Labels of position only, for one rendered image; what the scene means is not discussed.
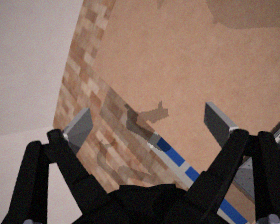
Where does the grey perforated base plate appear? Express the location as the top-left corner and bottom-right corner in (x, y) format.
(233, 128), (280, 201)

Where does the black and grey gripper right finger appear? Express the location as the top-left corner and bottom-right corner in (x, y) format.
(164, 102), (280, 224)

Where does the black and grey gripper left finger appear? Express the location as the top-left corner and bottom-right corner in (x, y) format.
(1, 107), (130, 224)

